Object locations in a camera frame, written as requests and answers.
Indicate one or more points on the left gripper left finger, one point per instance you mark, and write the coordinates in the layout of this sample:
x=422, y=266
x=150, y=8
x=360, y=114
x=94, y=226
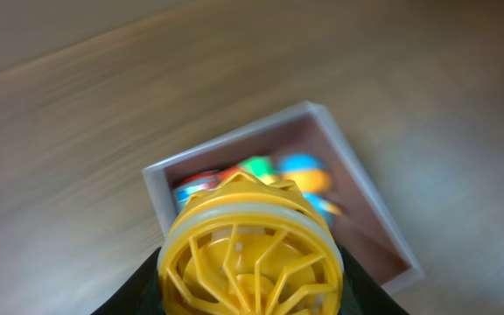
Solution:
x=139, y=295

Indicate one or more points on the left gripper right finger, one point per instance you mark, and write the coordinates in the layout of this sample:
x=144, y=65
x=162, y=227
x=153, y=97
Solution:
x=362, y=295

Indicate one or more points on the white box pink interior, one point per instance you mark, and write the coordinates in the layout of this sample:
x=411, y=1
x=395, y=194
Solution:
x=309, y=128

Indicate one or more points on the yellow plastic wheel toy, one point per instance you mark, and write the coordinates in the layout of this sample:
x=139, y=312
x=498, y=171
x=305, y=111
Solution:
x=250, y=248

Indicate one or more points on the red toy truck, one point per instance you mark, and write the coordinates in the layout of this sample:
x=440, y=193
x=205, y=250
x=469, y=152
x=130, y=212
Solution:
x=206, y=180

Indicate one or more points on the yellow duck toy blue hat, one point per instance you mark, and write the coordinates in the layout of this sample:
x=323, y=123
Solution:
x=313, y=180

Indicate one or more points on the multicoloured puzzle cube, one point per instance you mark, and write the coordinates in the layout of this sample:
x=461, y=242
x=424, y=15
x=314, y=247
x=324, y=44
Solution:
x=260, y=167

